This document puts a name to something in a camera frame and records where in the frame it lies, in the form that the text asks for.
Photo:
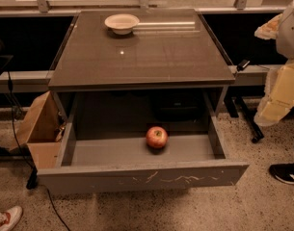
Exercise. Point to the white and red sneaker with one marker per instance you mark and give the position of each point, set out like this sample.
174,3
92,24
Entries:
10,218

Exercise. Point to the grey cabinet with counter top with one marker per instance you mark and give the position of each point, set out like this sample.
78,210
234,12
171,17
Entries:
155,75

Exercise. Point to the white paper bowl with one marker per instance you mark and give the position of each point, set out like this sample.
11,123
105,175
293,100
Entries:
122,24

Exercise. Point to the black power adapter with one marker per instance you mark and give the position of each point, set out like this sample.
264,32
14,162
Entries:
243,65

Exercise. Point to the red apple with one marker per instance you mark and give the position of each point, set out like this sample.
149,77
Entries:
156,137

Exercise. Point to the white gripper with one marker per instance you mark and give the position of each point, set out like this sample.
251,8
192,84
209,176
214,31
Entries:
289,38

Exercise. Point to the brown cardboard box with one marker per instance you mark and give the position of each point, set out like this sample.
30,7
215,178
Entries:
41,132

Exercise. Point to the open grey top drawer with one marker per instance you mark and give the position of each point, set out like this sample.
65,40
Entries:
104,149

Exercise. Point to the black stand leg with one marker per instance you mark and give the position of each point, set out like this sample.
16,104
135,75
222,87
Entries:
233,102

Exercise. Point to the black sneaker with white stripes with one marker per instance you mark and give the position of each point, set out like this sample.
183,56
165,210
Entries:
283,173

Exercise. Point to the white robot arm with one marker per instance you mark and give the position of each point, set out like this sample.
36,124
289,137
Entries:
285,36

